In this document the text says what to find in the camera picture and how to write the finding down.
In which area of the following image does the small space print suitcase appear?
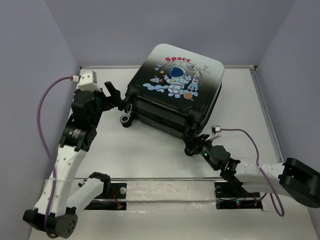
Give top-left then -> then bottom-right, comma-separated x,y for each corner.
118,43 -> 226,156

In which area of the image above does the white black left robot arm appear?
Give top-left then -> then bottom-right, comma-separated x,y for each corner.
22,81 -> 122,239

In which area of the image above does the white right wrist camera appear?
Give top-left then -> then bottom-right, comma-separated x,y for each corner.
206,125 -> 222,141

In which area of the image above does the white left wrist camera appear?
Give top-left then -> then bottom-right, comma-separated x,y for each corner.
71,70 -> 101,92

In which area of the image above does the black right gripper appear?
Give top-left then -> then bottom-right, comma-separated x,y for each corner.
182,134 -> 219,171

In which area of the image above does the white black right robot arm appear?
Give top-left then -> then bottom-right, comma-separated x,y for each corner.
182,134 -> 320,209

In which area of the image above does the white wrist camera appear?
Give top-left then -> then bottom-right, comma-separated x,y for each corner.
71,70 -> 101,92
206,125 -> 222,141

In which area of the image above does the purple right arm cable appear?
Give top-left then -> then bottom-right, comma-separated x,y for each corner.
219,128 -> 285,217

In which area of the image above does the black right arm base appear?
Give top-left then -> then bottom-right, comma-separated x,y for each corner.
214,181 -> 263,210

